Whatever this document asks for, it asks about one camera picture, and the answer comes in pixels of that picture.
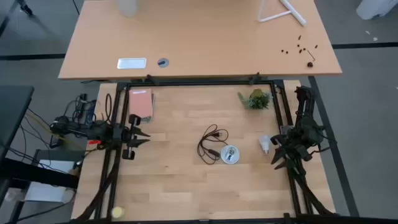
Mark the light wooden desk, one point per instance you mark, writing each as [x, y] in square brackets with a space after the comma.
[202, 37]

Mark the white box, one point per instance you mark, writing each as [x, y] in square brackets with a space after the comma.
[46, 183]

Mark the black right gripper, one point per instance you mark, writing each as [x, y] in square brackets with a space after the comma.
[295, 143]

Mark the black allen key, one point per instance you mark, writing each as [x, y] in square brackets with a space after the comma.
[311, 55]

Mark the black aluminium table frame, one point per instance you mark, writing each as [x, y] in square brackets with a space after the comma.
[199, 83]

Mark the potted green succulent plant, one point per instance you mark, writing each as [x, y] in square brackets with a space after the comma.
[257, 99]

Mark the black frame clamp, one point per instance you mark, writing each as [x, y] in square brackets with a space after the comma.
[255, 78]
[152, 80]

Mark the chrome lamp base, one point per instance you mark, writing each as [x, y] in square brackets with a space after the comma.
[230, 155]

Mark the silver rectangular plate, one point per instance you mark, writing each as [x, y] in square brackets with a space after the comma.
[132, 63]

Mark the white cylinder container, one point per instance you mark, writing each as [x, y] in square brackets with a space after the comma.
[127, 7]

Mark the white bag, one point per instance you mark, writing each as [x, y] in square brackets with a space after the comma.
[376, 7]

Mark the black side table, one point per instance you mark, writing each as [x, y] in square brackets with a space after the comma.
[12, 105]

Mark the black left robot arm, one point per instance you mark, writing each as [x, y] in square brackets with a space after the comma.
[99, 132]

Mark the yellow ball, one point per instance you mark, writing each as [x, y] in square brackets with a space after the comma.
[118, 212]

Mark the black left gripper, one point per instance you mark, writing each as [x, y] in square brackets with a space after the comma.
[128, 137]

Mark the white lightbulb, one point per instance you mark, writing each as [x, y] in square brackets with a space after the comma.
[264, 141]

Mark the white tube stand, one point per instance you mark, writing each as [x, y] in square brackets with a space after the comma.
[295, 15]

